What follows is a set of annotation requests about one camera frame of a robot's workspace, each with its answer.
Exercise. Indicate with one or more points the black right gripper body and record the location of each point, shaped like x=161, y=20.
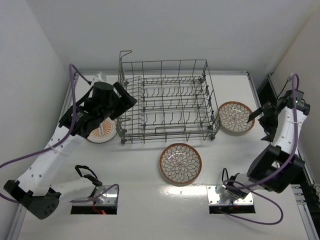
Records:
x=266, y=115

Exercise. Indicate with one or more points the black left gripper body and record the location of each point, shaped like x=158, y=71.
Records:
x=116, y=100

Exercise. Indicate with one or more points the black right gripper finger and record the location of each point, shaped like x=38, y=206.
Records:
x=269, y=137
x=256, y=113

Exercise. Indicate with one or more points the floral plate brown rim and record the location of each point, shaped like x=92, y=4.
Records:
x=180, y=163
x=234, y=116

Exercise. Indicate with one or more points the white plate orange sunburst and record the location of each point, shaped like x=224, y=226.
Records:
x=104, y=133

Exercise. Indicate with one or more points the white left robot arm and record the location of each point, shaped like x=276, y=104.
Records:
x=34, y=189

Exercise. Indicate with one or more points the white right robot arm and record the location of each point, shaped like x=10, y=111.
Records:
x=279, y=163

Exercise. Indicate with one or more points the grey wire dish rack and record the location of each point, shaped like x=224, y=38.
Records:
x=176, y=100

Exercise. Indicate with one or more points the aluminium frame rail right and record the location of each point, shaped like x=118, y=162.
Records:
x=307, y=195

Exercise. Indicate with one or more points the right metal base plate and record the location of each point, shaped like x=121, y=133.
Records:
x=218, y=196

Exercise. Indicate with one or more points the metal base plate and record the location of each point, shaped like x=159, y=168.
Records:
x=106, y=195
x=218, y=196

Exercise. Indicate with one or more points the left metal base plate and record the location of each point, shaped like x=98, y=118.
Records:
x=106, y=195

